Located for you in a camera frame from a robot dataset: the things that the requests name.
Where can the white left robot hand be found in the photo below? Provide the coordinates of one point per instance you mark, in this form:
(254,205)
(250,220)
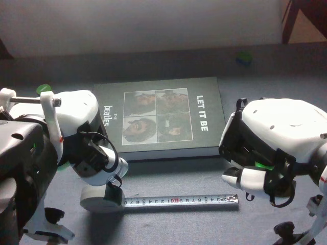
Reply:
(81,107)

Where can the dark brown wooden frame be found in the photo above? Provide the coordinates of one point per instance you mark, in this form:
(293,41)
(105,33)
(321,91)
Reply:
(290,23)

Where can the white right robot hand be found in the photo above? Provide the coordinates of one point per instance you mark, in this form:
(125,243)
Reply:
(281,122)

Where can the white backdrop board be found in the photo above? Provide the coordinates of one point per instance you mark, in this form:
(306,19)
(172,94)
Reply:
(127,20)

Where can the green and blue block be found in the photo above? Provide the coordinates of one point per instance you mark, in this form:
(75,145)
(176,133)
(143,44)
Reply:
(244,59)

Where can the grey table cloth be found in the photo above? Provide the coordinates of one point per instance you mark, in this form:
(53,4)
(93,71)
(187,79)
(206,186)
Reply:
(163,229)

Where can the green cylinder block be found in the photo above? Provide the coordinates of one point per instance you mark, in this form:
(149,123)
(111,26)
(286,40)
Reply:
(43,88)

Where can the grey tape measure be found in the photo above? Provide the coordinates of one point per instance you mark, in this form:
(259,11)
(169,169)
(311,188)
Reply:
(178,202)

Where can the black Let It Be album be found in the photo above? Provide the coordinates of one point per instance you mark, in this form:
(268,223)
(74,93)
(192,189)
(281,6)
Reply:
(204,145)

